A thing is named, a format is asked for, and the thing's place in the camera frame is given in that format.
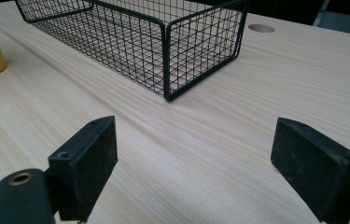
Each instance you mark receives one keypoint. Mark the grey chair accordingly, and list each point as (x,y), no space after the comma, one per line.
(343,21)

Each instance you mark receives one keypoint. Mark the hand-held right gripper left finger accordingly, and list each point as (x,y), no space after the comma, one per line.
(84,168)

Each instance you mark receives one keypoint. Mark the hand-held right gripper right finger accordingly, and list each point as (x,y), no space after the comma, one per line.
(312,168)

